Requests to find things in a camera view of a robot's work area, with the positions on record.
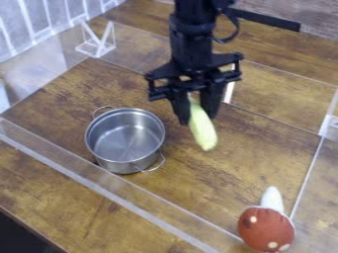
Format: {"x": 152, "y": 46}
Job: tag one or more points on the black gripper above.
{"x": 194, "y": 69}

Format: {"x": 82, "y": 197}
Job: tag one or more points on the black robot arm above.
{"x": 194, "y": 12}

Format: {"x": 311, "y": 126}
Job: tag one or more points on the stainless steel pot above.
{"x": 124, "y": 138}

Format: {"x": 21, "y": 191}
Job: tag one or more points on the clear acrylic triangle stand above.
{"x": 95, "y": 46}

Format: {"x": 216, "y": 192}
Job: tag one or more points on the black bar on table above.
{"x": 267, "y": 20}

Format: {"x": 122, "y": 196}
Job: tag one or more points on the clear acrylic front barrier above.
{"x": 87, "y": 210}

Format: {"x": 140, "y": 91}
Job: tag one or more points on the brown plush mushroom toy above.
{"x": 265, "y": 227}

